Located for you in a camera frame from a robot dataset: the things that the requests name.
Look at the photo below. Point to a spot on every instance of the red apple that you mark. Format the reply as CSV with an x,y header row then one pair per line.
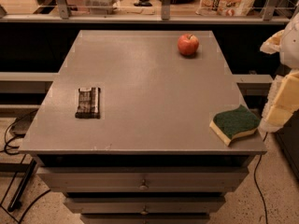
x,y
188,44

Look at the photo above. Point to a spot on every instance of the printed food package bag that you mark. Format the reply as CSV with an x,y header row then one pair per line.
x,y
224,7

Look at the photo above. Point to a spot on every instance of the white rounded gripper body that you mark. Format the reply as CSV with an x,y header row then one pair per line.
x,y
291,47

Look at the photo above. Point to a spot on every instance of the grey drawer cabinet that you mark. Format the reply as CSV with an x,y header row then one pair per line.
x,y
155,111

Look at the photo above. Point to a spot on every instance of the green and yellow sponge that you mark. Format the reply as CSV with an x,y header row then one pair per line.
x,y
232,124

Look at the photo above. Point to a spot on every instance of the top drawer round knob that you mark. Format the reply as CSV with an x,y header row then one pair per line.
x,y
144,185

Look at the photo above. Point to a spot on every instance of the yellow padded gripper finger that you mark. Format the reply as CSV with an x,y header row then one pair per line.
x,y
273,43
282,102

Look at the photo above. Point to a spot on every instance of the metal railing shelf frame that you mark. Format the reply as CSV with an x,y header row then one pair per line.
x,y
126,11

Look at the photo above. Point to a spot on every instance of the grey low bench left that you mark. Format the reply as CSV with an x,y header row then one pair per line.
x,y
23,92

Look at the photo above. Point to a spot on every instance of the dark plaid snack packet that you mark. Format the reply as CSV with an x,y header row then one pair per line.
x,y
88,103

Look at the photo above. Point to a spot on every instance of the drawer round knob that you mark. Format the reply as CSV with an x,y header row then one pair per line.
x,y
144,185
144,211

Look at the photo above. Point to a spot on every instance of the black metal stand leg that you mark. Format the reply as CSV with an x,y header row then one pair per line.
x,y
27,170

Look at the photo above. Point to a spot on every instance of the clear plastic container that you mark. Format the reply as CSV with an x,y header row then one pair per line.
x,y
100,0

